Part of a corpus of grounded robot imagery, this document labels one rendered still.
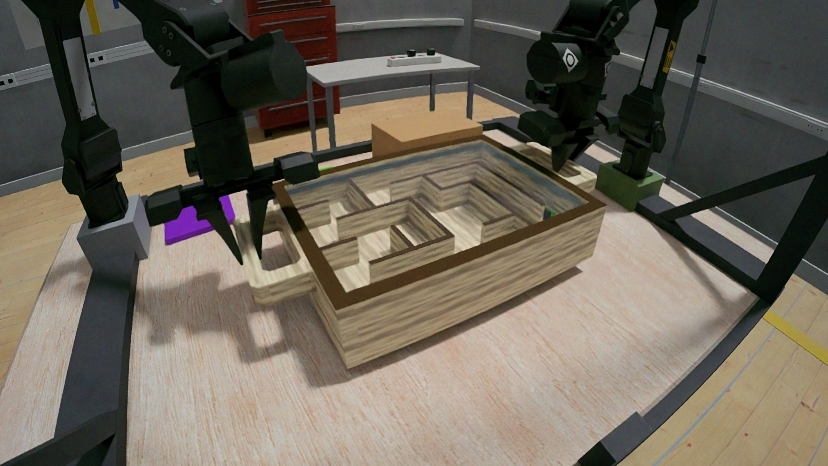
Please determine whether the wooden maze board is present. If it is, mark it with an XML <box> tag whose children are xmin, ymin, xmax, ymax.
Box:
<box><xmin>232</xmin><ymin>135</ymin><xmax>607</xmax><ymax>369</ymax></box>

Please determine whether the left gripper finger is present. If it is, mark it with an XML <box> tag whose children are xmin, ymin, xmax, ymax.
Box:
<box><xmin>246</xmin><ymin>191</ymin><xmax>277</xmax><ymax>260</ymax></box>
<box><xmin>196</xmin><ymin>201</ymin><xmax>244</xmax><ymax>266</ymax></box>

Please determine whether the brown cardboard box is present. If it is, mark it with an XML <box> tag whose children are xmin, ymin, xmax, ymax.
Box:
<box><xmin>371</xmin><ymin>109</ymin><xmax>483</xmax><ymax>158</ymax></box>

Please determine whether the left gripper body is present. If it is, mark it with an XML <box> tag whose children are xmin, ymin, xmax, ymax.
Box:
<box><xmin>145</xmin><ymin>115</ymin><xmax>320</xmax><ymax>227</ymax></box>

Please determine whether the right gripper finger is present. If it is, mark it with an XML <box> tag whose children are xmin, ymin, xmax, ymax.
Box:
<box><xmin>551</xmin><ymin>139</ymin><xmax>578</xmax><ymax>172</ymax></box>
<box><xmin>568</xmin><ymin>130</ymin><xmax>600</xmax><ymax>162</ymax></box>

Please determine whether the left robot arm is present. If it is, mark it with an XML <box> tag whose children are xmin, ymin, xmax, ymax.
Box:
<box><xmin>21</xmin><ymin>0</ymin><xmax>307</xmax><ymax>229</ymax></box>

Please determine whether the purple flat block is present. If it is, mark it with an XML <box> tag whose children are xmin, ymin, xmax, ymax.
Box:
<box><xmin>165</xmin><ymin>195</ymin><xmax>236</xmax><ymax>246</ymax></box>

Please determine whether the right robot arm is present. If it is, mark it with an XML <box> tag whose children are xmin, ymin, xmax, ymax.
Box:
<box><xmin>525</xmin><ymin>0</ymin><xmax>699</xmax><ymax>181</ymax></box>

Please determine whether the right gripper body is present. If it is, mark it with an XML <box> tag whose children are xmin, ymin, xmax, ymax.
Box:
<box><xmin>517</xmin><ymin>82</ymin><xmax>620</xmax><ymax>147</ymax></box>

